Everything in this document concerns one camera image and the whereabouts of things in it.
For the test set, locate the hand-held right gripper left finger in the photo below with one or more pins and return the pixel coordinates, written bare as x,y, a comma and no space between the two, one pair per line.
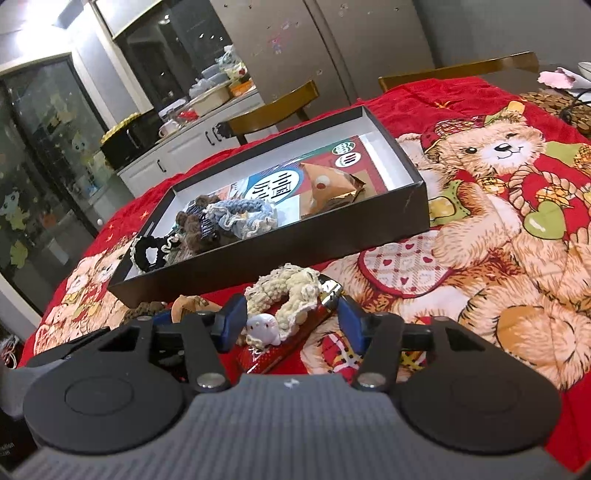
231,319

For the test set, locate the orange container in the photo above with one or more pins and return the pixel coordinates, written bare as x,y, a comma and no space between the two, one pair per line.
241,89

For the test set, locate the dark kitchen window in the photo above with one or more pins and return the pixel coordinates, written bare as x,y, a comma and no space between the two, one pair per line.
175,50

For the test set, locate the grey refrigerator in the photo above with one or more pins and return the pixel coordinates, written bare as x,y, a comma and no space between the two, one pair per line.
369,46

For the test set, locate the yellow woven mat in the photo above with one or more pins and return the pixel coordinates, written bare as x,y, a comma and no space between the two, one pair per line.
117,127

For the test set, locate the red packet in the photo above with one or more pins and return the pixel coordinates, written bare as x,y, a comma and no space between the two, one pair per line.
272,357

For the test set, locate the printed booklet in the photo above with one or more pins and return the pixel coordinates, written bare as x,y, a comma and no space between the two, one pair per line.
369,168

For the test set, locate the red bear printed blanket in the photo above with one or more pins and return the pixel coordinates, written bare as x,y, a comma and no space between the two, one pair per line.
508,295

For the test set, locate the beige cooking pot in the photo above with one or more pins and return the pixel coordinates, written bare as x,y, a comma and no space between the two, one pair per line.
210,101

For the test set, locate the black microwave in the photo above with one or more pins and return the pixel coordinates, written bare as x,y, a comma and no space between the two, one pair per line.
129,144

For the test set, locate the pink cloth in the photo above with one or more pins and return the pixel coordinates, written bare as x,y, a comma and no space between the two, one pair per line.
556,77

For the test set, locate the beige wrapper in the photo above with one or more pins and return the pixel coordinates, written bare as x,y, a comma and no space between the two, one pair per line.
187,307

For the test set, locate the black white-trimmed scrunchie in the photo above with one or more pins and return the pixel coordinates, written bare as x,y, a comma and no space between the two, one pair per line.
147,253

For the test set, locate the white cup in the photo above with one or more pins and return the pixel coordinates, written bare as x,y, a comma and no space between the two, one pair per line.
167,130

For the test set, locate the glass sliding door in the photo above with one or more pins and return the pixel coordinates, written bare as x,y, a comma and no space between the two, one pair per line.
41,161

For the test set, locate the brown knitted scrunchie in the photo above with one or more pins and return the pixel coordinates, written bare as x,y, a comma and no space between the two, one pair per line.
198,224

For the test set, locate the white plate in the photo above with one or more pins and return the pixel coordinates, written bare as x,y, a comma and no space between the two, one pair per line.
585,70

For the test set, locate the brown fuzzy scrunchie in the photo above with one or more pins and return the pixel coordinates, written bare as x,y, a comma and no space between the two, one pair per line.
143,309

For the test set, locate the cream knitted scrunchie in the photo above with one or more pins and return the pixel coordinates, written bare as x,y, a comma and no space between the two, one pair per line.
295,286

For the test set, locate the blue white knitted scrunchie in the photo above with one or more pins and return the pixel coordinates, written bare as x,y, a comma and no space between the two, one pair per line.
240,216

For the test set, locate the brown woven placemat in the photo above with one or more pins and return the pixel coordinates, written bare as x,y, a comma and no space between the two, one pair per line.
549,102

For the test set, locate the white kitchen cabinet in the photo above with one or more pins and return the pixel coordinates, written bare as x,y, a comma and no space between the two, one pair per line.
184,147

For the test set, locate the black cardboard box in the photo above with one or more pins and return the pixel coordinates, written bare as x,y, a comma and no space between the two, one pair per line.
277,250

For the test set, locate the white figure hair clip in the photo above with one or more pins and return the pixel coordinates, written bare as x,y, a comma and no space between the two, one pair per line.
261,328

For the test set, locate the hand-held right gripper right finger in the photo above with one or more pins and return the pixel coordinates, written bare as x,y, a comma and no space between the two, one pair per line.
351,319

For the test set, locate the wooden chair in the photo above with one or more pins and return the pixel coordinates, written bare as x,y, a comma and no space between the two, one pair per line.
277,104
461,71

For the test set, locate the beige triangular snack packet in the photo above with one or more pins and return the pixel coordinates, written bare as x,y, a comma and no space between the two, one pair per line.
323,189

